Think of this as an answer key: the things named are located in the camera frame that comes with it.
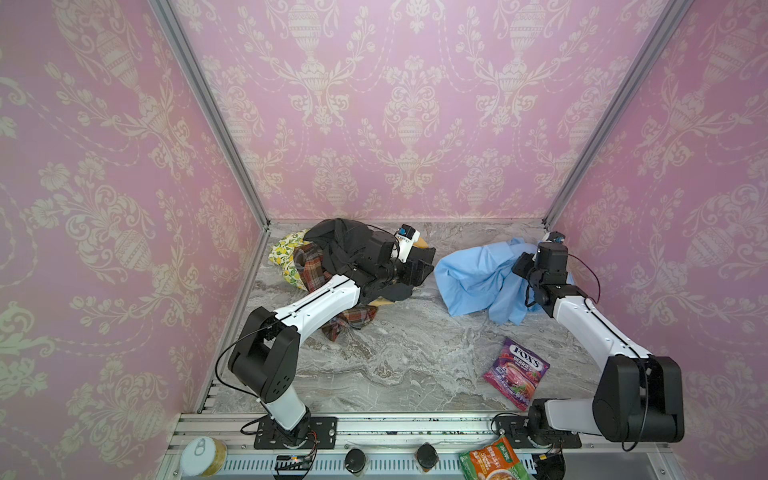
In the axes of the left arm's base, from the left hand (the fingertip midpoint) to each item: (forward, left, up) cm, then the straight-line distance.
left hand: (424, 265), depth 83 cm
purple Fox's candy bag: (-23, -26, -17) cm, 39 cm away
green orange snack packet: (-43, -16, -17) cm, 49 cm away
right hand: (+6, -31, -2) cm, 31 cm away
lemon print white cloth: (+15, +48, -16) cm, 53 cm away
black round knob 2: (-43, 0, -13) cm, 45 cm away
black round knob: (-44, +16, -10) cm, 48 cm away
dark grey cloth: (+13, +25, -7) cm, 29 cm away
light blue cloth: (+5, -21, -14) cm, 26 cm away
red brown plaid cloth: (+4, +33, -10) cm, 35 cm away
